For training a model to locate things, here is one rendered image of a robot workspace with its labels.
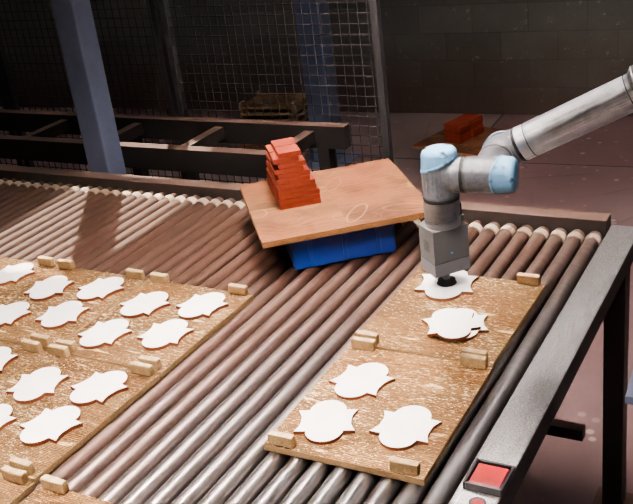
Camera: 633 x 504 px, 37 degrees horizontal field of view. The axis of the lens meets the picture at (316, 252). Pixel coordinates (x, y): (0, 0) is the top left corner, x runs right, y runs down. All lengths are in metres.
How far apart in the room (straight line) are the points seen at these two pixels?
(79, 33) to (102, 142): 0.41
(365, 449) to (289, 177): 1.10
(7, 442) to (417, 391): 0.89
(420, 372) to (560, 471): 1.32
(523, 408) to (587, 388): 1.75
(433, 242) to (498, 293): 0.49
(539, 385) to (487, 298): 0.38
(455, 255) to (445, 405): 0.31
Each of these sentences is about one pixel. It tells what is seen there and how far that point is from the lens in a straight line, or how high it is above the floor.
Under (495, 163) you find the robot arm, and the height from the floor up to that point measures 1.41.
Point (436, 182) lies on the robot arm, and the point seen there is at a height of 1.38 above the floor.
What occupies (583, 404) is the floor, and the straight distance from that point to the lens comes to 3.67.
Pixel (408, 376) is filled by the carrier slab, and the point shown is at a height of 0.94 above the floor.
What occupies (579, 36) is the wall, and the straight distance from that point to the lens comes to 6.80.
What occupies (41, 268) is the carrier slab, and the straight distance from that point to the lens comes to 2.98.
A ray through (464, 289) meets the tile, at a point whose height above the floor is 1.13.
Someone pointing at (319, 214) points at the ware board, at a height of 1.04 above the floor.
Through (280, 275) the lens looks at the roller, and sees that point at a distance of 2.70.
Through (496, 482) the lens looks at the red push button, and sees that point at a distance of 1.80.
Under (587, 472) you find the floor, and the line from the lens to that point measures 3.34.
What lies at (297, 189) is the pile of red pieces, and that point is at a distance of 2.77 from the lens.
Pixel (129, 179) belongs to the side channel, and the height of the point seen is 0.95.
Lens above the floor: 2.05
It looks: 24 degrees down
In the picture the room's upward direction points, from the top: 7 degrees counter-clockwise
